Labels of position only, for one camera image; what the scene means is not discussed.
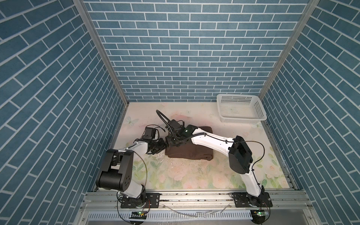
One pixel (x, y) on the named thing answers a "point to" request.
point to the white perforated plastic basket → (240, 108)
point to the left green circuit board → (138, 214)
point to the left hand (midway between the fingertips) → (166, 145)
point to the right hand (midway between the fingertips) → (166, 140)
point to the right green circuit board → (258, 216)
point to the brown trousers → (188, 150)
